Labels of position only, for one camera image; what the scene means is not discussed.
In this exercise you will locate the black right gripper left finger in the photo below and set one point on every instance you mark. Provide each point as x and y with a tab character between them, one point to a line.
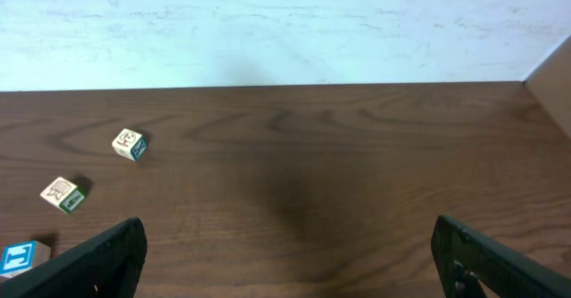
106	265

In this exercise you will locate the blue-top umbrella block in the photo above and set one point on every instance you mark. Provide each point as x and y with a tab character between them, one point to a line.
19	258

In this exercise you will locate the far plain wooden block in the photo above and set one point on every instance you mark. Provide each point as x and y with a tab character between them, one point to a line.
130	144

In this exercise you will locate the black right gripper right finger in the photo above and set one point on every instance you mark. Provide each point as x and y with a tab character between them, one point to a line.
467	260

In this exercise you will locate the plain wooden picture block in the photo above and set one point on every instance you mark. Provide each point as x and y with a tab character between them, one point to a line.
64	195

